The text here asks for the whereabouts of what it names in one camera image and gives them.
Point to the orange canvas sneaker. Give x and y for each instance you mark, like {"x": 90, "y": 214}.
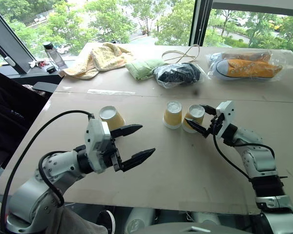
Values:
{"x": 249, "y": 69}
{"x": 246, "y": 56}

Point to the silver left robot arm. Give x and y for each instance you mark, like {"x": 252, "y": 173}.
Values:
{"x": 53, "y": 165}

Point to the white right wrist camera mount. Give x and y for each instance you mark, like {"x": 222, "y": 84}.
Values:
{"x": 225, "y": 114}

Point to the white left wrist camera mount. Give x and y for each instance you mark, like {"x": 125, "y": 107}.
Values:
{"x": 97, "y": 143}

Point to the crumpled white paper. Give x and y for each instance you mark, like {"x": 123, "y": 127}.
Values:
{"x": 32, "y": 64}

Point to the dark slanted window frame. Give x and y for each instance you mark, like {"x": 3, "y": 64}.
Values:
{"x": 7, "y": 39}

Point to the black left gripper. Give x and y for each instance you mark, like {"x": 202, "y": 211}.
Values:
{"x": 116, "y": 156}

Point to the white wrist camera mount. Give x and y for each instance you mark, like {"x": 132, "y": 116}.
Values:
{"x": 225, "y": 114}
{"x": 97, "y": 143}

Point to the black office chair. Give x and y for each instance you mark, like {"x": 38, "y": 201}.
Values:
{"x": 9, "y": 109}

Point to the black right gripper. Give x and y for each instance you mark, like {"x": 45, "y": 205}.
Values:
{"x": 215, "y": 124}

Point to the small red object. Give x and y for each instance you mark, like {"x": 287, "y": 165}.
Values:
{"x": 42, "y": 64}

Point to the yellow paper cup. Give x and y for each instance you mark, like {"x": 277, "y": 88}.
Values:
{"x": 173, "y": 114}
{"x": 113, "y": 119}
{"x": 195, "y": 113}

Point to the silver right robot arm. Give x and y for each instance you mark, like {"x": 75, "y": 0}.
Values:
{"x": 258, "y": 158}

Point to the clear tape strip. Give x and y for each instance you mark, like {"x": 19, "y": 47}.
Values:
{"x": 110, "y": 91}

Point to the dark vertical window post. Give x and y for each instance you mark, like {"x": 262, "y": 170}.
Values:
{"x": 197, "y": 22}

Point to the folded green cloth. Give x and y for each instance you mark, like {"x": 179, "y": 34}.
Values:
{"x": 139, "y": 68}

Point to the yellow terry towel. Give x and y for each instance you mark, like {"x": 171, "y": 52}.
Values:
{"x": 100, "y": 58}

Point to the grey fabric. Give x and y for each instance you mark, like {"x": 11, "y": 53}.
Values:
{"x": 70, "y": 223}

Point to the black and white shoe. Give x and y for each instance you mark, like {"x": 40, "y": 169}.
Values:
{"x": 106, "y": 220}

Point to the clear water bottle black cap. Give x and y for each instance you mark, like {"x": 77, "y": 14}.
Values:
{"x": 55, "y": 57}

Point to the silver rounded shell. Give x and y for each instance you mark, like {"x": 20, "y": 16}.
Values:
{"x": 139, "y": 219}
{"x": 205, "y": 218}

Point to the black garment in clear bag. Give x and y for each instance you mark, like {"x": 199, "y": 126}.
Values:
{"x": 178, "y": 73}

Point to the orange sneaker in plastic bag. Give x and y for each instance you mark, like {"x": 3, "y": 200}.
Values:
{"x": 211, "y": 65}

